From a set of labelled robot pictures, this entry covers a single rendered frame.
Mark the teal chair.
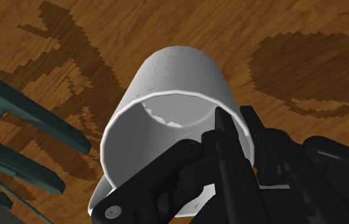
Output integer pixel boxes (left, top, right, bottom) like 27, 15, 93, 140
0, 66, 93, 224

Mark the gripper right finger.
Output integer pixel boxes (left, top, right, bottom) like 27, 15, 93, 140
240, 106, 349, 224

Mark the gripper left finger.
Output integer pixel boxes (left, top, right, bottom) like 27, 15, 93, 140
91, 106, 271, 224

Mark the white mug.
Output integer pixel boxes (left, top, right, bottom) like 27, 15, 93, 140
87, 45, 291, 218

